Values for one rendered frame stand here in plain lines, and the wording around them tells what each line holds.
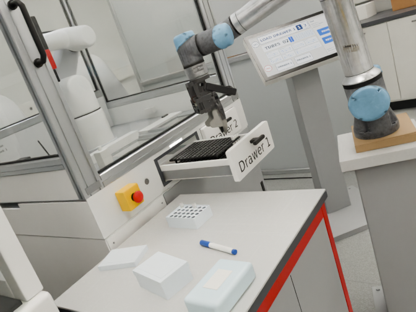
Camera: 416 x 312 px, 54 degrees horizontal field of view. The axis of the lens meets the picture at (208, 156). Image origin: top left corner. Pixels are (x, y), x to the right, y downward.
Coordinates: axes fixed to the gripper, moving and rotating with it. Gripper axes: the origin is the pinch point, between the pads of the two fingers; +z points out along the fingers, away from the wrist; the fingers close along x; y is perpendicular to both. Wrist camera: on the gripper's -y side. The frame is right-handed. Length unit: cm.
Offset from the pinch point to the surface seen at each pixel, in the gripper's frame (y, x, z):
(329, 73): -121, -115, 19
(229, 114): -18.1, -42.9, 3.7
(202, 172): 13.9, 2.1, 10.5
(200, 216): 23.5, 19.5, 17.8
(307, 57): -76, -59, -4
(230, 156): 6.3, 15.1, 6.1
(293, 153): -95, -154, 74
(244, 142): -2.0, 9.1, 5.2
